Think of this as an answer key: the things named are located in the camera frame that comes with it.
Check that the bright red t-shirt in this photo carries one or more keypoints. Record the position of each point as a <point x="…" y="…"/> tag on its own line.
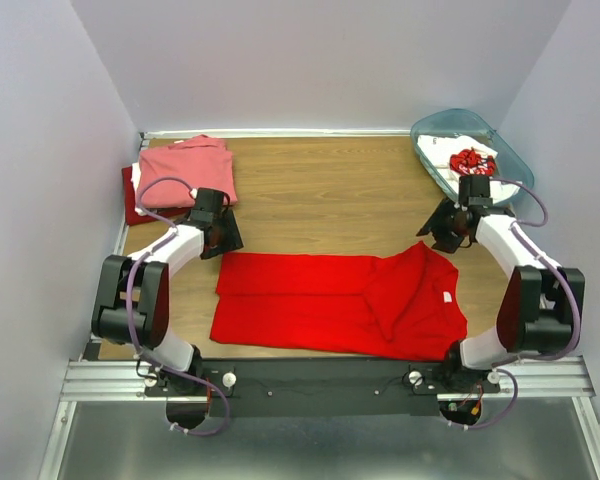
<point x="399" y="307"/>

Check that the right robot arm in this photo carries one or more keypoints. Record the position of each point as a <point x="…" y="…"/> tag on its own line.
<point x="540" y="316"/>

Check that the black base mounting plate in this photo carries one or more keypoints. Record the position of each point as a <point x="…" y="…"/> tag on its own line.
<point x="322" y="386"/>

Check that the white printed t-shirt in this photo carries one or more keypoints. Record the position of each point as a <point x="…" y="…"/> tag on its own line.
<point x="448" y="157"/>

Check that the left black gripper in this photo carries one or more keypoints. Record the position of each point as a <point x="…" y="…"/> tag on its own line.
<point x="232" y="238"/>

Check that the clear blue plastic bin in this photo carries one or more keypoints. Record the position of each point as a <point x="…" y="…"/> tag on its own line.
<point x="459" y="121"/>

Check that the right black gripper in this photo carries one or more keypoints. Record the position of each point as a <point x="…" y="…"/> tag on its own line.
<point x="433" y="224"/>

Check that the folded dark red t-shirt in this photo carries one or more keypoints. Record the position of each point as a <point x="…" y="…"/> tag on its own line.
<point x="134" y="215"/>

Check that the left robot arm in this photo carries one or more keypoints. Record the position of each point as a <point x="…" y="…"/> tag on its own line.
<point x="132" y="303"/>

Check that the folded pink t-shirt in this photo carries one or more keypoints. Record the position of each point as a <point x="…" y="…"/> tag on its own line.
<point x="201" y="162"/>

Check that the aluminium extrusion rail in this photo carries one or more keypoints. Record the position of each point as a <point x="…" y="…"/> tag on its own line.
<point x="119" y="381"/>

